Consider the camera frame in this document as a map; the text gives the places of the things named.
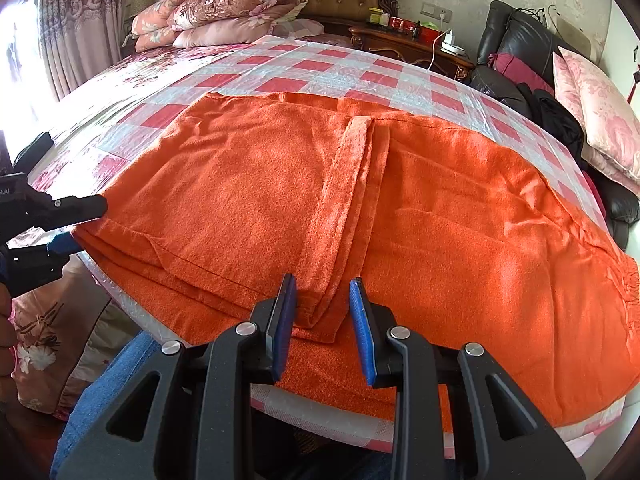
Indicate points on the white charger device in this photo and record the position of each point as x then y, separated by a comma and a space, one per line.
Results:
454, 45

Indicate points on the beige flat pad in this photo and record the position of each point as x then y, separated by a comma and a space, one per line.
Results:
575, 32

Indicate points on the black leather armchair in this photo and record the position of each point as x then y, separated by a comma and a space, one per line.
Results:
510, 30

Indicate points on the pink patterned curtain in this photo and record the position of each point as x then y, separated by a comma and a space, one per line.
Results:
80, 20

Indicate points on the pink floral pillow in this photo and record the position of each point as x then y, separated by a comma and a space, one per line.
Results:
155, 22

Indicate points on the dark pouch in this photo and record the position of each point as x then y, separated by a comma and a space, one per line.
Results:
34, 149

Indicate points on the folded red floral quilt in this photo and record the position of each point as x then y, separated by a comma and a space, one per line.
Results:
235, 2

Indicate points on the yellow jar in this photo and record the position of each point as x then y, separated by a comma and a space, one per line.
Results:
375, 16

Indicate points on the red knot ornament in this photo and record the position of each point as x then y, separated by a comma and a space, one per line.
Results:
636, 74

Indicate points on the red garment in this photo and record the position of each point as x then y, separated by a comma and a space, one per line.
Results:
595, 190

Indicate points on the person's blue jeans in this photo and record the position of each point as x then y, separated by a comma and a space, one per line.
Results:
105, 390

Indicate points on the red white checked plastic cloth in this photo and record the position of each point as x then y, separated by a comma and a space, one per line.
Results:
310, 67

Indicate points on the dark red cushion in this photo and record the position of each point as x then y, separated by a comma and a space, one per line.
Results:
522, 72

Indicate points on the wall socket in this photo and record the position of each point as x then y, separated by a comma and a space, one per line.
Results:
436, 10

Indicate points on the pale pink pillow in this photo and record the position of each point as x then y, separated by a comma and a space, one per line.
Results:
225, 35

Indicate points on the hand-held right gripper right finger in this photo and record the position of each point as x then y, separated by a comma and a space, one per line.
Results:
362, 330

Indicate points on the checked pillow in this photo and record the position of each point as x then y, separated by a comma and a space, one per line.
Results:
300, 27

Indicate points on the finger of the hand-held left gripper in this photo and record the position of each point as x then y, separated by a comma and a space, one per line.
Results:
75, 208
62, 244

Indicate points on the person's left hand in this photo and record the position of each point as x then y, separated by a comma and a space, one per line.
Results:
7, 325

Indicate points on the black clothes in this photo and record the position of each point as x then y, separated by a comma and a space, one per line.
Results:
555, 120

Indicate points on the large pink floral cushion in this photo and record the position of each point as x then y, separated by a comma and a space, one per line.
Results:
615, 115

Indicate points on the red box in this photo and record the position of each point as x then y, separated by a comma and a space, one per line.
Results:
402, 23

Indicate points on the orange pants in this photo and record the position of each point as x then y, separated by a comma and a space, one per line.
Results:
450, 240

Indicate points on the white wardrobe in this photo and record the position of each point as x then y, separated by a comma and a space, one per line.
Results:
625, 45

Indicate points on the carved wooden nightstand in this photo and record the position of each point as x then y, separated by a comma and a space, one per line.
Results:
395, 45

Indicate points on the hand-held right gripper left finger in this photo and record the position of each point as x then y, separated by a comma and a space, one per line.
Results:
282, 325

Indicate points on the red container with green top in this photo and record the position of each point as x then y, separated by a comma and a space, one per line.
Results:
431, 31

